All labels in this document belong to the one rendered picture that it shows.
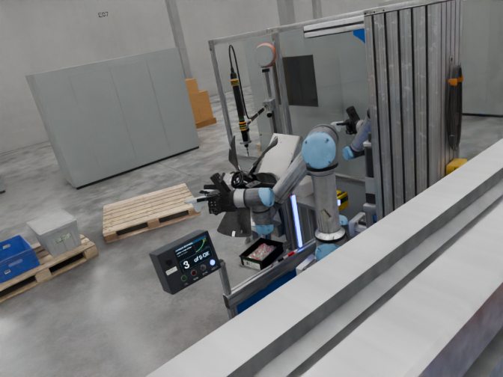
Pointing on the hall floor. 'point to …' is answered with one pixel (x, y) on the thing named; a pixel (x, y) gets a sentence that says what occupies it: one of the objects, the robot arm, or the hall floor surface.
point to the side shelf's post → (311, 223)
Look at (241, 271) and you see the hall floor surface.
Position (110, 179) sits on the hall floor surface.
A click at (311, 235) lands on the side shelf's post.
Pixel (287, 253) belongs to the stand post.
